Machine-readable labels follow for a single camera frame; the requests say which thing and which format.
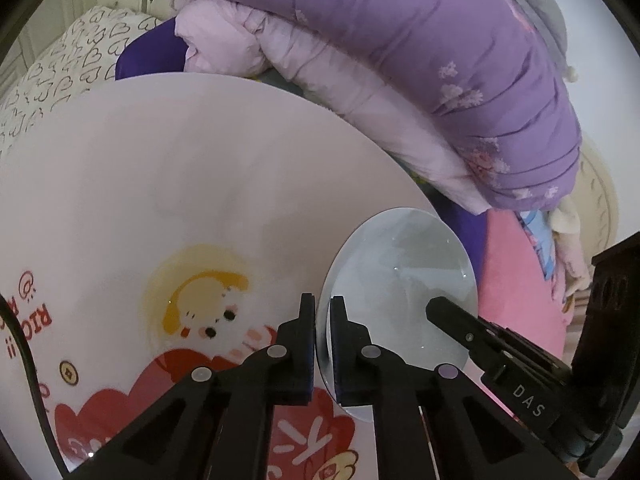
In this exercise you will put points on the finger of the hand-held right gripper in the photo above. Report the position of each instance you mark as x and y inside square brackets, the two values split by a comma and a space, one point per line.
[465, 332]

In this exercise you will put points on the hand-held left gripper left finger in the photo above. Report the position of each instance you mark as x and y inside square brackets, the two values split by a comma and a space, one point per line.
[306, 355]

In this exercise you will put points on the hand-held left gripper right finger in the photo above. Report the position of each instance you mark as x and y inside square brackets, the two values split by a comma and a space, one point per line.
[334, 350]

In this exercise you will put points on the white bowl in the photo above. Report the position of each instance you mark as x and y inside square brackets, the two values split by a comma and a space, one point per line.
[400, 260]

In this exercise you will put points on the dark purple cloth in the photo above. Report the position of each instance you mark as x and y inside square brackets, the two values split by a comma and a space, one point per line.
[145, 52]
[470, 240]

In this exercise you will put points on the cream fluffy cloth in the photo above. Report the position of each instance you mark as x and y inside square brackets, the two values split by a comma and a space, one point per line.
[570, 260]

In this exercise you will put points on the blue patterned cloth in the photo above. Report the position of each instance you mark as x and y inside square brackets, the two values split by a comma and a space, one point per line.
[537, 240]

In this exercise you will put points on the cream headboard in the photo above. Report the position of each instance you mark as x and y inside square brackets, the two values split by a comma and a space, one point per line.
[600, 195]

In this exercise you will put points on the round pink printed table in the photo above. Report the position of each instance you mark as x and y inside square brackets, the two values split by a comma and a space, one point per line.
[150, 185]

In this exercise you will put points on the light pink quilt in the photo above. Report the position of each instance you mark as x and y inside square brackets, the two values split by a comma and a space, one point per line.
[310, 70]

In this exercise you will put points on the purple floral quilt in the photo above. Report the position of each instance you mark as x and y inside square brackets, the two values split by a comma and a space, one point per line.
[400, 35]

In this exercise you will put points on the grey flowered quilt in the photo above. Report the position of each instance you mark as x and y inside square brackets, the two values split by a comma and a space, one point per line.
[550, 10]

